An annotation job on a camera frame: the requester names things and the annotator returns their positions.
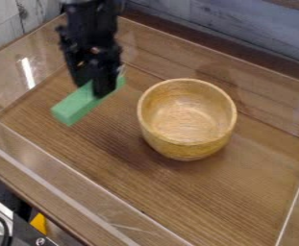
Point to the green rectangular block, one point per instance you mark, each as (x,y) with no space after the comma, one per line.
(79,103)

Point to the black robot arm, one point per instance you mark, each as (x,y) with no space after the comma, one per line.
(92,4)

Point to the brown wooden bowl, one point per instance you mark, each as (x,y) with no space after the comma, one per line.
(187,118)

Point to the clear acrylic tray wall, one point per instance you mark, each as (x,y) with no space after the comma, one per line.
(79,205)

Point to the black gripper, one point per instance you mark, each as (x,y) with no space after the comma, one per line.
(87,40)

